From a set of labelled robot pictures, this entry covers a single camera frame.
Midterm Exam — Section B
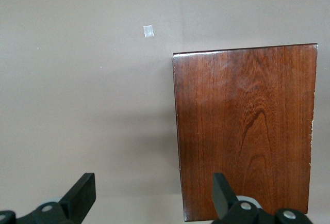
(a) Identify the small clear tape piece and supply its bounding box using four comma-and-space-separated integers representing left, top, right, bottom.
143, 25, 155, 38

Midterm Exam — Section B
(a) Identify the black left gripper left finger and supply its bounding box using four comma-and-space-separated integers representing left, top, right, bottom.
0, 172, 97, 224

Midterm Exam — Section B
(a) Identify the dark red wooden cabinet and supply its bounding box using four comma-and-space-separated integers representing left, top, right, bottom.
172, 43, 318, 222

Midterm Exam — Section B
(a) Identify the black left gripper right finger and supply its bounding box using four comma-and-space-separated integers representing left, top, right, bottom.
211, 172, 314, 224

